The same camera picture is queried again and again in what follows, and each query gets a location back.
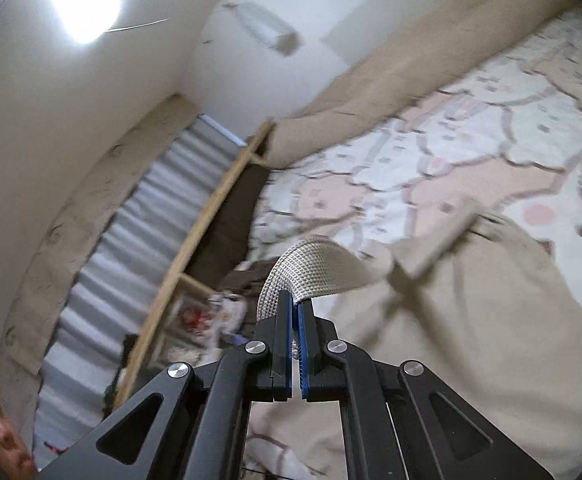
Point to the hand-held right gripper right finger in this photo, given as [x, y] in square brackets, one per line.
[305, 345]

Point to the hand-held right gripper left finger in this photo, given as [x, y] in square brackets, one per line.
[286, 360]

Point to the beige pants with knit waistband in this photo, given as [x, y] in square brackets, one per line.
[471, 340]

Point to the colourful printed cloth pile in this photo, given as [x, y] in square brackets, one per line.
[211, 317]

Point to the pink and white printed bedsheet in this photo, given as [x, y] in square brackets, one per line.
[421, 160]

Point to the beige curtain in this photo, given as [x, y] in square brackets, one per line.
[71, 220]

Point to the beige padded headboard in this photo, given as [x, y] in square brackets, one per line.
[421, 60]

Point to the wooden shelf frame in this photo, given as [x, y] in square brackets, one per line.
[206, 220]

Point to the white wall air conditioner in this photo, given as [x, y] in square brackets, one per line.
[266, 27]

